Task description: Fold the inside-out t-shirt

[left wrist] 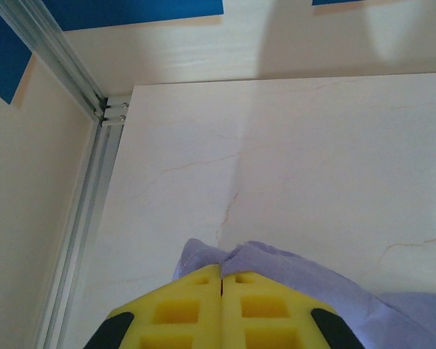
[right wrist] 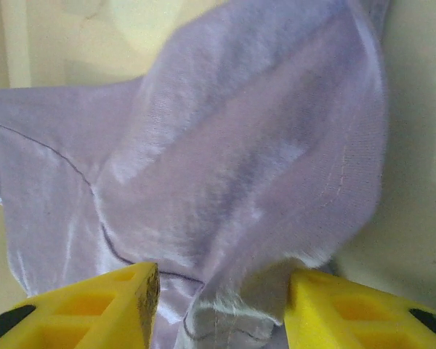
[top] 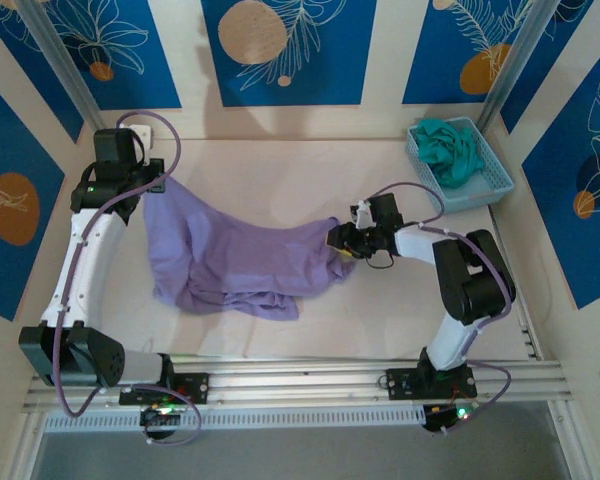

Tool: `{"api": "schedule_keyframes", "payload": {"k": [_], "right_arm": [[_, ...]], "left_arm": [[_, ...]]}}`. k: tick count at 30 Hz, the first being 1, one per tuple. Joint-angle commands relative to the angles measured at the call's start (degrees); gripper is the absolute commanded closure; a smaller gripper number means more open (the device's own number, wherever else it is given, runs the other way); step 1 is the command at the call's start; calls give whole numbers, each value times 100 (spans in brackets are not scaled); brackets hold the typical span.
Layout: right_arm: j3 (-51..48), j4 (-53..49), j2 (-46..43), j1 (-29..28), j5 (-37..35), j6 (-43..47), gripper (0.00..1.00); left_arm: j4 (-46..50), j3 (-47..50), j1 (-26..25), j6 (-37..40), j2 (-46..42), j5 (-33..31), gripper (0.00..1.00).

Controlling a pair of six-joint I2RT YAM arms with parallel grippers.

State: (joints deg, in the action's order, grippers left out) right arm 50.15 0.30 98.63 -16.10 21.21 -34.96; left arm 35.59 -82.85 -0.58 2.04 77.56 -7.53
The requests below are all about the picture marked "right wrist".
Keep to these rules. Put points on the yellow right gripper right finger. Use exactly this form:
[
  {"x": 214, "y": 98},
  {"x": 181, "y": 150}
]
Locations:
[{"x": 356, "y": 320}]

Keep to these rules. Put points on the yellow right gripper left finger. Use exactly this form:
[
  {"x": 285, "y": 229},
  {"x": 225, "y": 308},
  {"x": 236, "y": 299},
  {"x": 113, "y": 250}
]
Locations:
[{"x": 76, "y": 320}]

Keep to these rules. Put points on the purple t-shirt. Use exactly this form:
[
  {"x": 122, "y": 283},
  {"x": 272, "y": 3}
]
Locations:
[{"x": 221, "y": 145}]

